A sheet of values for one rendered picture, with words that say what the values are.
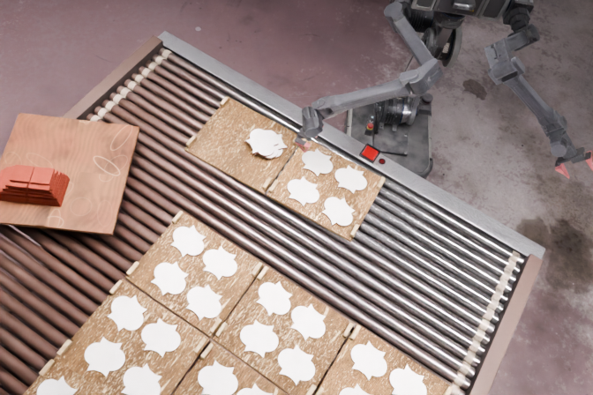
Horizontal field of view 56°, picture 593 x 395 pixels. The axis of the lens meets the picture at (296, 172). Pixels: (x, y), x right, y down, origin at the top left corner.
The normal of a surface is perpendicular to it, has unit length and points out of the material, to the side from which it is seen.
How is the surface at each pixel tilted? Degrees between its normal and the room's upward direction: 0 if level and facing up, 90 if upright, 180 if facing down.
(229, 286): 0
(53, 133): 0
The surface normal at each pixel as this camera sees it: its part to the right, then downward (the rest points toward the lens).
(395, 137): 0.11, -0.50
